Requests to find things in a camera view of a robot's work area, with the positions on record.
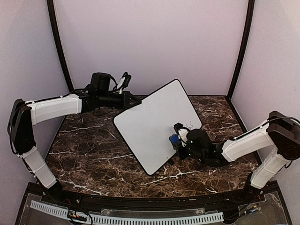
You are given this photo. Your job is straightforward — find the black frame post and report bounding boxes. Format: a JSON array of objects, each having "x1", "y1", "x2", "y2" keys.
[
  {"x1": 226, "y1": 0, "x2": 255, "y2": 101},
  {"x1": 46, "y1": 0, "x2": 74, "y2": 91}
]

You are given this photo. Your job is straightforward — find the right black frame post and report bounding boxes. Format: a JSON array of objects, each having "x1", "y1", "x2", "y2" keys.
[{"x1": 226, "y1": 0, "x2": 255, "y2": 101}]

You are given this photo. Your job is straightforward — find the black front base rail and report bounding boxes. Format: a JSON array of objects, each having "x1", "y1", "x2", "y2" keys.
[{"x1": 25, "y1": 181, "x2": 278, "y2": 214}]

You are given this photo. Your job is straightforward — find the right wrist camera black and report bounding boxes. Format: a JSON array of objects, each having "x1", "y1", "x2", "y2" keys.
[{"x1": 186, "y1": 129, "x2": 213, "y2": 158}]

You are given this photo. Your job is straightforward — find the white whiteboard with black frame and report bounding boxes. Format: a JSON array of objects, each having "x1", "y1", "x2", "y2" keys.
[{"x1": 113, "y1": 79, "x2": 202, "y2": 175}]

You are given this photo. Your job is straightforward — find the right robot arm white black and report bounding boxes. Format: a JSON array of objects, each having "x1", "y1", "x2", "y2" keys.
[{"x1": 169, "y1": 111, "x2": 300, "y2": 203}]

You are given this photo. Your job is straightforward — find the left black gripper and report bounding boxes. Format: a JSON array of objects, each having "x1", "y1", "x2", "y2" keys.
[{"x1": 99, "y1": 91, "x2": 143, "y2": 110}]

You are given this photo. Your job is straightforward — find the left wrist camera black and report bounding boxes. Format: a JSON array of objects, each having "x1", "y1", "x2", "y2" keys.
[{"x1": 90, "y1": 72, "x2": 111, "y2": 91}]

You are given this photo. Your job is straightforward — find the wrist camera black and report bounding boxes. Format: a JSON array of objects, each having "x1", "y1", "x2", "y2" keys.
[
  {"x1": 186, "y1": 129, "x2": 213, "y2": 158},
  {"x1": 90, "y1": 72, "x2": 111, "y2": 91}
]

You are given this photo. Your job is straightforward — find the blue whiteboard eraser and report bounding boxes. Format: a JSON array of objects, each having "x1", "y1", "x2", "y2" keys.
[{"x1": 169, "y1": 134, "x2": 179, "y2": 143}]

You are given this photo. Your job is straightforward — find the left black frame post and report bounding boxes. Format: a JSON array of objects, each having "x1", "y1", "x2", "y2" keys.
[{"x1": 46, "y1": 0, "x2": 74, "y2": 91}]

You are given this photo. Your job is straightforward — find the white slotted cable duct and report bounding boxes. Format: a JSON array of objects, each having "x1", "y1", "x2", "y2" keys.
[{"x1": 30, "y1": 200, "x2": 224, "y2": 225}]

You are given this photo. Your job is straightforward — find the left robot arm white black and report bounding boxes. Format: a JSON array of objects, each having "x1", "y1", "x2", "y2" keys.
[{"x1": 7, "y1": 89, "x2": 142, "y2": 204}]

